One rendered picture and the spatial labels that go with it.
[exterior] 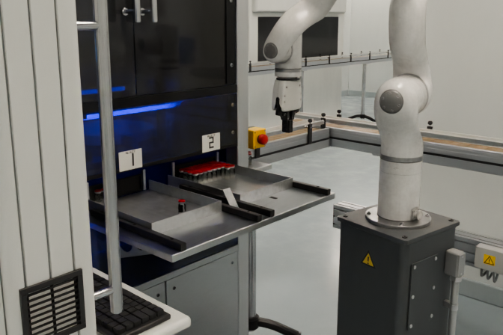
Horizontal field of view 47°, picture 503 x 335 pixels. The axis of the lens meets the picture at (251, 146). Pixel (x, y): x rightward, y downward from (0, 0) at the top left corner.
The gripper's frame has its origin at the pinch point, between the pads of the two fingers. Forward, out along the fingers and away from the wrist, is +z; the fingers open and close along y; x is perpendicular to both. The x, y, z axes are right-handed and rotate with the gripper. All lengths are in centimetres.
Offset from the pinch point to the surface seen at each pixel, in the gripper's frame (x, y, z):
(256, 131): -27.5, -15.9, 7.6
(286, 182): -2.1, -2.4, 19.6
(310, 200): 10.9, 1.7, 22.3
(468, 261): 30, -86, 66
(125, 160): -28, 43, 8
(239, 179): -21.5, -0.5, 22.1
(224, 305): -28, 1, 72
